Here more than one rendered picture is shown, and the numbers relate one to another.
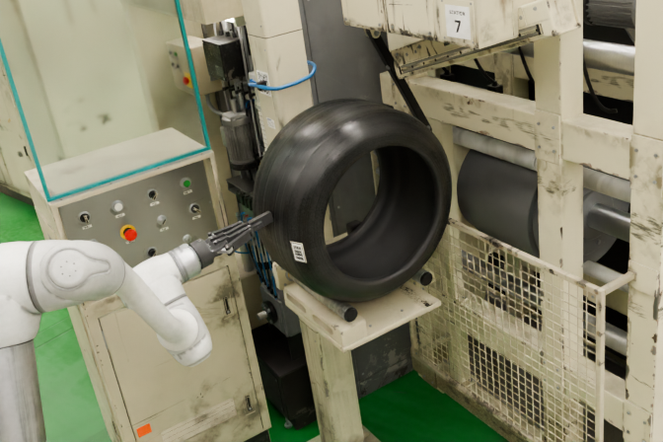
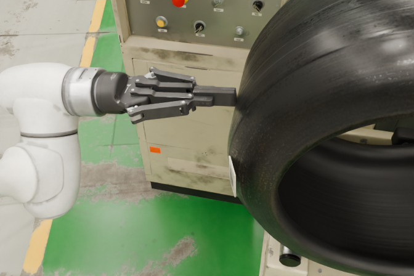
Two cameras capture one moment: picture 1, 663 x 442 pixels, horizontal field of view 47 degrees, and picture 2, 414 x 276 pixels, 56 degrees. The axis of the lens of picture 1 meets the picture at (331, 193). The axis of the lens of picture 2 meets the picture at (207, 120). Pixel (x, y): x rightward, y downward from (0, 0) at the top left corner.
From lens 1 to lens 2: 1.56 m
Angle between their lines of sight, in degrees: 40
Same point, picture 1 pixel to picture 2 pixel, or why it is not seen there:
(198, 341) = (38, 202)
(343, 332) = (270, 268)
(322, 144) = (363, 42)
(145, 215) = not seen: outside the picture
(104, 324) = (135, 65)
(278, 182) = (265, 57)
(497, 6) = not seen: outside the picture
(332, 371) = not seen: hidden behind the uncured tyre
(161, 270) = (37, 91)
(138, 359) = not seen: hidden behind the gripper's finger
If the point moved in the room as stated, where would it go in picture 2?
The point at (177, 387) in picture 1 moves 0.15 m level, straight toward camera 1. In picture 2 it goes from (187, 138) to (170, 165)
